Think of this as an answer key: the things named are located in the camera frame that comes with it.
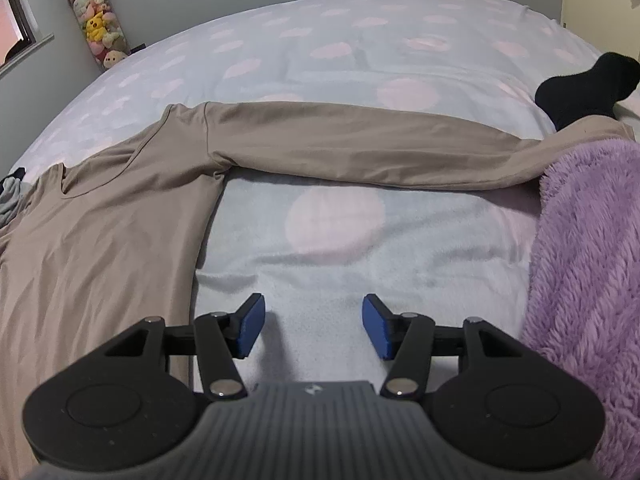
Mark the black sock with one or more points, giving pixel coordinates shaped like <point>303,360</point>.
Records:
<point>582,91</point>

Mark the clear tube of plush toys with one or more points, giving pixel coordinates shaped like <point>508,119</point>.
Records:
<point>95,15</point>

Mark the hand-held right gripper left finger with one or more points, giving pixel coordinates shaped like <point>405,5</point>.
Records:
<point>252,322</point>

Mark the beige long-sleeve shirt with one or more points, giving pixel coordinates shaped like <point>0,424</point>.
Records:
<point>110,225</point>

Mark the purple fluffy blanket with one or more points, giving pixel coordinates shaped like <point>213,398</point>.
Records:
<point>590,270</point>

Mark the grey cloth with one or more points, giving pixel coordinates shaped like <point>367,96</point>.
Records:
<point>11,199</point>

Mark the window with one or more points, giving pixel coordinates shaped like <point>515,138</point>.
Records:
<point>15,15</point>

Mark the dotted light bed cover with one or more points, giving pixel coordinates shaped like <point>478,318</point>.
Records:
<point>350,110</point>

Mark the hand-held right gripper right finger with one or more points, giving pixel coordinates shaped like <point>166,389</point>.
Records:
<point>376,324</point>

